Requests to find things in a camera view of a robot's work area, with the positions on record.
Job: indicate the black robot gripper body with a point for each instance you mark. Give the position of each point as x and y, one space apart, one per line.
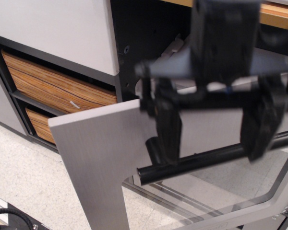
222 40

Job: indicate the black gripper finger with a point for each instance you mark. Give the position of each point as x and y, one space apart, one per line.
169 127
260 123

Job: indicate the black oven door handle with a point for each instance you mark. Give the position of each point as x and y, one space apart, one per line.
152 174

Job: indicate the grey toy oven door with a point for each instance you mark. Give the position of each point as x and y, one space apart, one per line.
102 148

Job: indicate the grey oven rack tray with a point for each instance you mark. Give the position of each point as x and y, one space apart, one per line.
172 51

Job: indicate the wooden countertop edge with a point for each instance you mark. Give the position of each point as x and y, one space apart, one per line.
276 12

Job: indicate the grey lower drawer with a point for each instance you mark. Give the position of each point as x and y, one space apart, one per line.
187 200

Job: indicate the upper wood-grain storage bin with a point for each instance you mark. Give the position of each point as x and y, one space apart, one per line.
54 89

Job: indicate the wood-grain storage bin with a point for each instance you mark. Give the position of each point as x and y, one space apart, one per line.
54 89
40 124

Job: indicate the lower wood-grain storage bin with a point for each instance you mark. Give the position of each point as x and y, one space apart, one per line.
40 124

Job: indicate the grey toy kitchen cabinet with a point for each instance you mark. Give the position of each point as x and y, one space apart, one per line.
96 41

